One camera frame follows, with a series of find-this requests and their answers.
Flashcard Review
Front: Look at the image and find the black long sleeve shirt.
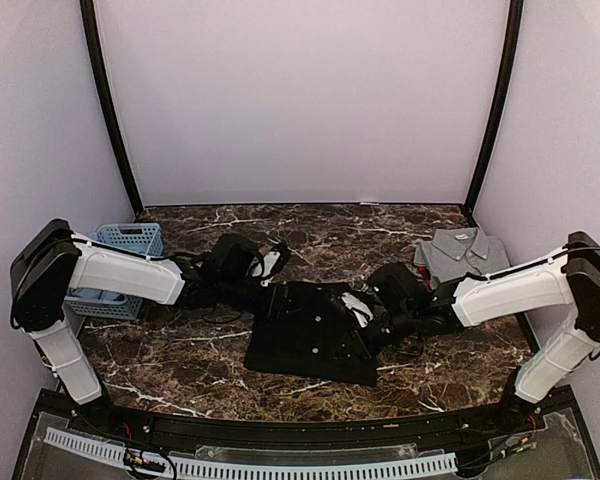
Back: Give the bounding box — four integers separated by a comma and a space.
243, 282, 378, 386

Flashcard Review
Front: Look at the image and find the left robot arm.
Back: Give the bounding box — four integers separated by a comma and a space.
10, 219, 290, 436

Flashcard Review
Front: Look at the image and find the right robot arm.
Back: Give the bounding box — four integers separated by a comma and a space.
338, 231, 600, 434

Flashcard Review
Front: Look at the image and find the red black folded shirt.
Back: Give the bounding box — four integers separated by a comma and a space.
417, 267, 432, 290

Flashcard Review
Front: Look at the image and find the grey folded shirt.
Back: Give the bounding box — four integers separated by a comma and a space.
413, 227, 510, 283

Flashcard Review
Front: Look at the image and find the light blue plastic basket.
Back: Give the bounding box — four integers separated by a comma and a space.
65, 223, 164, 320

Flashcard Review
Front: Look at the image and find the light blue shirt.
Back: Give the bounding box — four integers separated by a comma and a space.
69, 289, 127, 304

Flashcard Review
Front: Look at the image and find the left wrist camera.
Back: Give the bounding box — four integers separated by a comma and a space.
211, 233, 260, 278

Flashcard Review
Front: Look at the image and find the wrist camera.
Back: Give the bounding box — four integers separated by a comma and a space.
367, 262, 423, 310
211, 233, 260, 278

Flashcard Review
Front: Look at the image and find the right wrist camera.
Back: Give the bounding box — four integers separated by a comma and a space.
367, 262, 423, 310

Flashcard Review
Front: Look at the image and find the white slotted cable duct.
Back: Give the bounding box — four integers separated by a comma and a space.
44, 425, 459, 479

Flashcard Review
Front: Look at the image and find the right acrylic base plate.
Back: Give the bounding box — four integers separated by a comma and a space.
480, 408, 596, 480

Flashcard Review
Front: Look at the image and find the acrylic base plate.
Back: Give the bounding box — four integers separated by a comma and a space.
480, 408, 596, 480
12, 412, 132, 480

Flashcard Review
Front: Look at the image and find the black front rail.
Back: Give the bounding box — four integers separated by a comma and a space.
34, 389, 541, 451

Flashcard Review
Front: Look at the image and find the left acrylic base plate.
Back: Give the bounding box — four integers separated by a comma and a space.
12, 412, 132, 480

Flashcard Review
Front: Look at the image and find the right black frame post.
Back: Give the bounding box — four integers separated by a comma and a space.
461, 0, 524, 224

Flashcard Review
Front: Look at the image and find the black frame post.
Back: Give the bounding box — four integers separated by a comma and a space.
79, 0, 144, 216
461, 0, 524, 224

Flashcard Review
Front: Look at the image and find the left black frame post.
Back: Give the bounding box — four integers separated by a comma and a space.
79, 0, 144, 216

